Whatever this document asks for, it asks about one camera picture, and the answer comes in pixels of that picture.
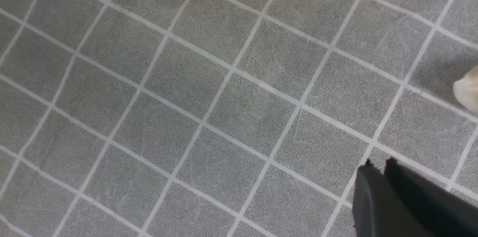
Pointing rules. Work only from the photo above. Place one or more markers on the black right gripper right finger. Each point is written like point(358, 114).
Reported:
point(437, 210)

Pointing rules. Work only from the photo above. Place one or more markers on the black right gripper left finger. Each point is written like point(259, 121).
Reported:
point(378, 210)

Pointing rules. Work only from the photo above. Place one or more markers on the pinkish dumpling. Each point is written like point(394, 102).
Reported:
point(465, 90)

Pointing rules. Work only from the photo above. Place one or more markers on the grey checked tablecloth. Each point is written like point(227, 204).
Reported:
point(225, 118)

